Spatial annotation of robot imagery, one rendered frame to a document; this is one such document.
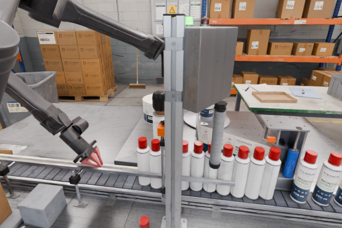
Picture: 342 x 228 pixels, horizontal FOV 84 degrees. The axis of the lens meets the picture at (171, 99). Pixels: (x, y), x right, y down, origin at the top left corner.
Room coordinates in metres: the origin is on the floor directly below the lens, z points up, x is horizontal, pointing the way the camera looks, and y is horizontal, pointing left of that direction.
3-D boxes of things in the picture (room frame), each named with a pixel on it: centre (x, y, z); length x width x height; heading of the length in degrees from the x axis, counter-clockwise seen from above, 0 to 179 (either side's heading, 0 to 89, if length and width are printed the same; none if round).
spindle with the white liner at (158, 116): (0.88, 0.05, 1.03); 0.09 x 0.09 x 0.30
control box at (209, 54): (0.50, -0.08, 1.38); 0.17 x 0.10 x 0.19; 137
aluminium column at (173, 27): (0.45, -0.01, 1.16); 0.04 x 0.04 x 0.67; 82
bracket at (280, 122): (0.64, -0.42, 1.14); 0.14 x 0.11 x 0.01; 82
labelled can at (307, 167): (0.53, -0.47, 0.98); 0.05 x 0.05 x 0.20
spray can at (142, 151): (0.61, 0.11, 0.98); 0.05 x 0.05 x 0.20
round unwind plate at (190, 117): (1.17, -0.24, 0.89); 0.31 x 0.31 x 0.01
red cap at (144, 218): (0.46, 0.09, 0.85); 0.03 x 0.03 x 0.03
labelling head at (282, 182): (0.63, -0.42, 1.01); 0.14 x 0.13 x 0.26; 82
